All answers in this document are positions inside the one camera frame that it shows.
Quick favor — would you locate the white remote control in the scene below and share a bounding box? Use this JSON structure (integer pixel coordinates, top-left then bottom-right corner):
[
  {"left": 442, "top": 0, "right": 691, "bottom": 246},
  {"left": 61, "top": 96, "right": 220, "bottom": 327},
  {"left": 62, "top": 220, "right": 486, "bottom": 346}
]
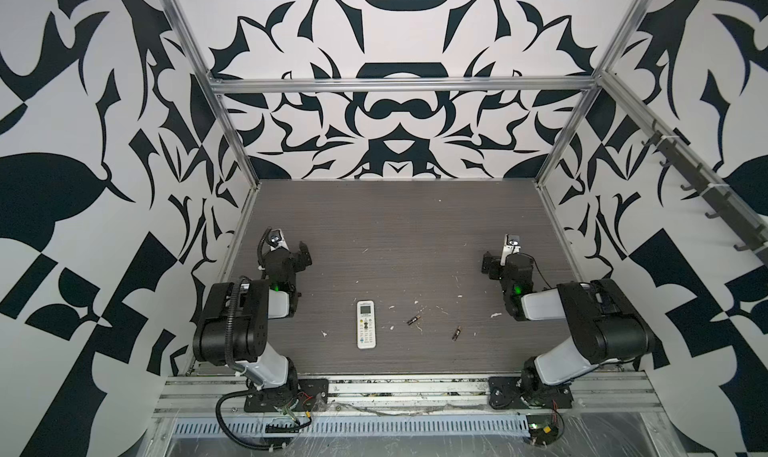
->
[{"left": 356, "top": 300, "right": 377, "bottom": 350}]

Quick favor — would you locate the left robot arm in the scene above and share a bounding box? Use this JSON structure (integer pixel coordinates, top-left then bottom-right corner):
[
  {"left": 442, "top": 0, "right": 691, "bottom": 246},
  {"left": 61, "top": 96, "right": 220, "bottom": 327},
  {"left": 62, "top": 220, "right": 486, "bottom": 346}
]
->
[{"left": 192, "top": 242, "right": 312, "bottom": 412}]

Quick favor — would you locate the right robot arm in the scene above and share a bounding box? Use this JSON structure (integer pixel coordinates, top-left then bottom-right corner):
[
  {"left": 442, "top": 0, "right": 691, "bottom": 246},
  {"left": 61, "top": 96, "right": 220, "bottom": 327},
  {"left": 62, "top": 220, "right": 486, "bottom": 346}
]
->
[{"left": 481, "top": 253, "right": 656, "bottom": 410}]

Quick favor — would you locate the small circuit board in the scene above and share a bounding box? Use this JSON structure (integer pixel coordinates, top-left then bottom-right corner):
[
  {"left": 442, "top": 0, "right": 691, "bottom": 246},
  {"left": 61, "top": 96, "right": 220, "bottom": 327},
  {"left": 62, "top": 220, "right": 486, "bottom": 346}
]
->
[{"left": 525, "top": 412, "right": 565, "bottom": 447}]

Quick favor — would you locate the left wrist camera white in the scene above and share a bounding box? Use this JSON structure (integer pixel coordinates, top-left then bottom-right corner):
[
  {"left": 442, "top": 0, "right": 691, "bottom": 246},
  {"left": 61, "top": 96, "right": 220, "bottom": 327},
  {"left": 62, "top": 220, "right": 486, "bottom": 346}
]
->
[{"left": 266, "top": 229, "right": 288, "bottom": 251}]

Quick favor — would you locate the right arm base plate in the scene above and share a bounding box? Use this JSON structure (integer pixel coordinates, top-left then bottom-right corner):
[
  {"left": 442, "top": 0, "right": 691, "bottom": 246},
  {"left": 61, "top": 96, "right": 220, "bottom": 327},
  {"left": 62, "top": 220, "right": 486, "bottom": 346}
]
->
[{"left": 488, "top": 376, "right": 573, "bottom": 410}]

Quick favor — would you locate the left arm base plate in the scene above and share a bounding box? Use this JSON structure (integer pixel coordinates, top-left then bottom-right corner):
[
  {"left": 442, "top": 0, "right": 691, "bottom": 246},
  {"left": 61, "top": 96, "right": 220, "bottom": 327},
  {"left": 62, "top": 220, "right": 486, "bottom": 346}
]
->
[{"left": 244, "top": 379, "right": 329, "bottom": 413}]

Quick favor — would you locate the white slotted cable duct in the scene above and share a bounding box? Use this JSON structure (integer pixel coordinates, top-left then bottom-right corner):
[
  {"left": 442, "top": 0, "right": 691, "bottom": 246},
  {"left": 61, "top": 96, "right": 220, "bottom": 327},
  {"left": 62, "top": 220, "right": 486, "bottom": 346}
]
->
[{"left": 170, "top": 413, "right": 532, "bottom": 440}]

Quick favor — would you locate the aluminium front rail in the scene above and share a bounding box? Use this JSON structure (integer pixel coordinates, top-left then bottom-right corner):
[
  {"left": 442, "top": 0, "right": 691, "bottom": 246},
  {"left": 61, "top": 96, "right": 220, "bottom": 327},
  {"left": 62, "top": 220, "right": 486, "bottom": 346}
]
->
[{"left": 152, "top": 372, "right": 664, "bottom": 418}]

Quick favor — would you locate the wall hook rail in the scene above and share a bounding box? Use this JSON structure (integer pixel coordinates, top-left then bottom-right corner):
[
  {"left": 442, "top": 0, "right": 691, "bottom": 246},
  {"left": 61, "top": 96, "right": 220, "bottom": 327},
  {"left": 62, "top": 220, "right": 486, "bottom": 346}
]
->
[{"left": 643, "top": 121, "right": 767, "bottom": 266}]

